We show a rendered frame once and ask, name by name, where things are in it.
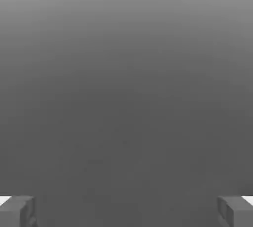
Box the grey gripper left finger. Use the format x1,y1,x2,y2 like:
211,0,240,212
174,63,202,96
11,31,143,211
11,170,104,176
0,195,38,227

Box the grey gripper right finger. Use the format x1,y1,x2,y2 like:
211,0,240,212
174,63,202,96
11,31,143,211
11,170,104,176
216,195,253,227

